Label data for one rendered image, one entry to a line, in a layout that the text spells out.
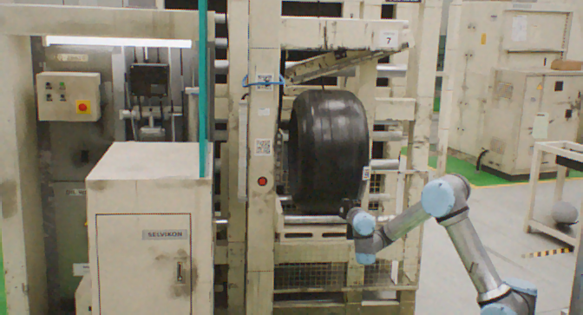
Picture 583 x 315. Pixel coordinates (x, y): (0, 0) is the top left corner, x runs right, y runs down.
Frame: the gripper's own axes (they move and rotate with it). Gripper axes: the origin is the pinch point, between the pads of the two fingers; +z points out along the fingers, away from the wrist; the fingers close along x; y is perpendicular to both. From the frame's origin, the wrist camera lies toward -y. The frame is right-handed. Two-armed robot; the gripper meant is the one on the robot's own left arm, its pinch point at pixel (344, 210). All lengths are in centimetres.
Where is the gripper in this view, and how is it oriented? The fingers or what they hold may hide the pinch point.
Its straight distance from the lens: 251.3
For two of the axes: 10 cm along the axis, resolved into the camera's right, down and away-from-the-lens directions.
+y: 0.2, -9.9, -1.2
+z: -1.3, -1.2, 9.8
